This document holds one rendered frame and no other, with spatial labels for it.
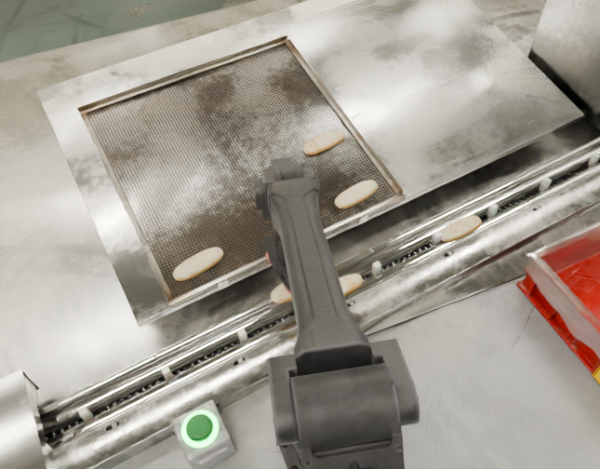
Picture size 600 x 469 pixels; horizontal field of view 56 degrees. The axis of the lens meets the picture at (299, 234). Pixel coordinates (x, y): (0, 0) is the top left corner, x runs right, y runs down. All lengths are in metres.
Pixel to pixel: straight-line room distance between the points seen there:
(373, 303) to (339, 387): 0.60
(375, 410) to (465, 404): 0.58
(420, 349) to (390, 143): 0.44
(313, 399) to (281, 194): 0.32
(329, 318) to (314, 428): 0.10
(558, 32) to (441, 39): 0.26
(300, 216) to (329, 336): 0.20
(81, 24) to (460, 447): 3.13
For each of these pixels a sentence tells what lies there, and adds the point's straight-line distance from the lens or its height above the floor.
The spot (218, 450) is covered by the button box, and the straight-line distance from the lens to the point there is 0.91.
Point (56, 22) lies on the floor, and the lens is 3.68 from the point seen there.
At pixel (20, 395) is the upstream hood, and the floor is 0.92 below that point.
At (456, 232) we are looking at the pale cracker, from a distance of 1.13.
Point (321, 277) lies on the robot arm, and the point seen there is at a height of 1.29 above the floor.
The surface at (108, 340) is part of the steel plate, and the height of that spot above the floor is 0.82.
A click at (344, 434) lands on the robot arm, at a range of 0.43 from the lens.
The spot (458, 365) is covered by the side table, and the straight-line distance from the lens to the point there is 1.03.
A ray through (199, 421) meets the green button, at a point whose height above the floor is 0.91.
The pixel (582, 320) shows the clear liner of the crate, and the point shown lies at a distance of 1.02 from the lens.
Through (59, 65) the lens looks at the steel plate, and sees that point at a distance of 1.74.
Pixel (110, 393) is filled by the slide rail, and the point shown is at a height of 0.85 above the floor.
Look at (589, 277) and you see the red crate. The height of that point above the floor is 0.82.
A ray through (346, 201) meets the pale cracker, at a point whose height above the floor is 0.90.
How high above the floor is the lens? 1.73
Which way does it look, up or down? 52 degrees down
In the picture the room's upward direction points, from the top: 3 degrees counter-clockwise
